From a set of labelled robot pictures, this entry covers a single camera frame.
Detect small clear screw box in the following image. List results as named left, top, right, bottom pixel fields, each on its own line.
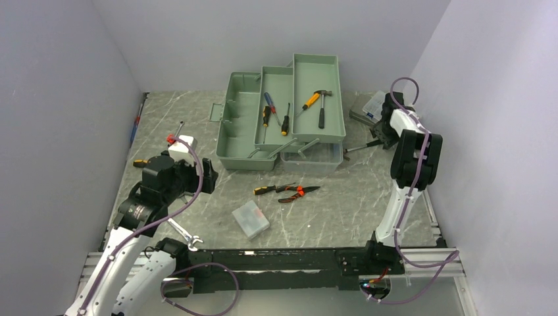
left=232, top=200, right=270, bottom=240

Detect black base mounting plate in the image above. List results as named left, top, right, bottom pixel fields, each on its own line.
left=168, top=246, right=405, bottom=294

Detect orange black long nose pliers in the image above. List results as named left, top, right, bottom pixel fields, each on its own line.
left=276, top=185, right=320, bottom=203

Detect clear compartment organizer box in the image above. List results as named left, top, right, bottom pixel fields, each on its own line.
left=362, top=91, right=386, bottom=122

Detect black handled hammer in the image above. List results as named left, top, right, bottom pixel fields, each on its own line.
left=317, top=90, right=333, bottom=129

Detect orange handled screwdriver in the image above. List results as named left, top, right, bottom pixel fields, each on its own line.
left=296, top=91, right=320, bottom=117

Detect aluminium frame rail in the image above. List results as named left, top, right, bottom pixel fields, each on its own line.
left=69, top=248, right=478, bottom=316

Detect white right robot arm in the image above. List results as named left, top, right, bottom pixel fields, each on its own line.
left=362, top=92, right=443, bottom=273

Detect green toolbox with clear lid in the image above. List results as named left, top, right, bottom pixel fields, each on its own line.
left=210, top=53, right=346, bottom=174

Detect small claw hammer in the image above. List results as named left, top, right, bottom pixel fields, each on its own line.
left=343, top=140, right=382, bottom=161

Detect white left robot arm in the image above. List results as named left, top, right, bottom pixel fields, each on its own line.
left=65, top=151, right=218, bottom=315

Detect blue red tool at wall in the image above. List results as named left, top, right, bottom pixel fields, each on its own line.
left=129, top=92, right=148, bottom=145

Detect small yellow black screwdriver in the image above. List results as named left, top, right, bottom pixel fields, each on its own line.
left=253, top=184, right=297, bottom=196

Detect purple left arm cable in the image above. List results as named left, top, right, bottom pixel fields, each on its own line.
left=76, top=137, right=240, bottom=316

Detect blue red handled screwdriver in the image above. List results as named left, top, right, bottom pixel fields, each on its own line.
left=264, top=92, right=281, bottom=126

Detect small silver wrench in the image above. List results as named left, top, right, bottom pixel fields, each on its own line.
left=174, top=120, right=184, bottom=137

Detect yellow black tool handle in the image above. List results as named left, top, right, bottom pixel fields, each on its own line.
left=132, top=159, right=149, bottom=169

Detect silver combination wrench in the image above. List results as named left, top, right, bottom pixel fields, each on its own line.
left=167, top=218, right=203, bottom=251

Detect yellow black handled screwdriver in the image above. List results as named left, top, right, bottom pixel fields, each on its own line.
left=281, top=103, right=291, bottom=136

